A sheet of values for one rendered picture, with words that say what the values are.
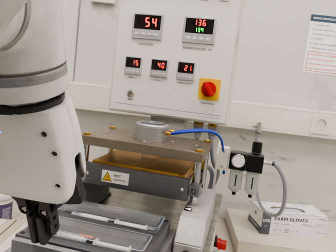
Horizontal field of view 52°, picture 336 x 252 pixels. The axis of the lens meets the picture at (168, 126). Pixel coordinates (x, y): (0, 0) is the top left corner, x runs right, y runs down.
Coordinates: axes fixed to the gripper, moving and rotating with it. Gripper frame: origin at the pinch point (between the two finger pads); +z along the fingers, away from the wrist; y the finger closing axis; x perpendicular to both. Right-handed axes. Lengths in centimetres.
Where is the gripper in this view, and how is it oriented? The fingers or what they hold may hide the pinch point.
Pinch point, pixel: (43, 222)
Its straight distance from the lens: 42.7
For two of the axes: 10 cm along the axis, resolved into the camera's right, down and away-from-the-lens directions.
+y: 9.7, 1.3, -1.9
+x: 2.3, -4.2, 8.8
